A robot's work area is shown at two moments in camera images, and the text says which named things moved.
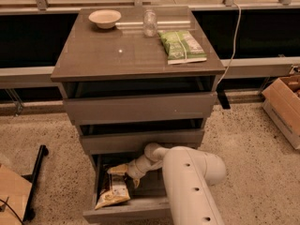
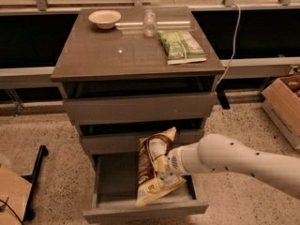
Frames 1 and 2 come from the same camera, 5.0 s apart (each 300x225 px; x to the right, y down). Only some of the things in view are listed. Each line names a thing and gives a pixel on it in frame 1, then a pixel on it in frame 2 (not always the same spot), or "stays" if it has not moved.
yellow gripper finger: (119, 170) -> (160, 164)
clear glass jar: (150, 22) stays
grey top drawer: (142, 108) stays
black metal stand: (32, 177) stays
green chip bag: (181, 47) stays
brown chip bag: (118, 191) -> (150, 185)
